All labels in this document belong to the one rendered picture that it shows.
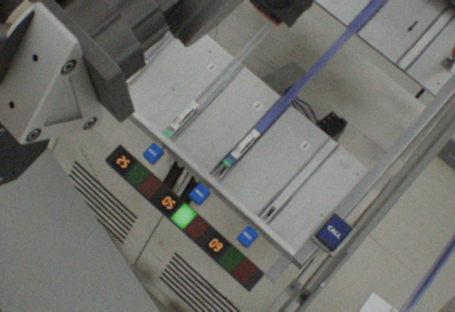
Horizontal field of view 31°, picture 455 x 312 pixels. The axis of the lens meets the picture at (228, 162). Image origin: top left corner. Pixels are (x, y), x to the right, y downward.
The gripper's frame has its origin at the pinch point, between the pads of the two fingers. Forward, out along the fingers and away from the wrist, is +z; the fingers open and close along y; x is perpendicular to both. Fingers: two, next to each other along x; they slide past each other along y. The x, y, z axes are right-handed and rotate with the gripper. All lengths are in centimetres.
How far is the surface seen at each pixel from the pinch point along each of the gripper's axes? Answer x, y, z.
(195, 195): 33.4, -10.8, 2.0
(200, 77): 16.7, 3.2, 2.3
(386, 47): -9.0, -18.3, 0.1
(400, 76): -88, -7, 169
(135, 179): 37.6, -0.7, 4.6
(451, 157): -78, -43, 177
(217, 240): 36.4, -18.5, 4.2
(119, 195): 35, 14, 59
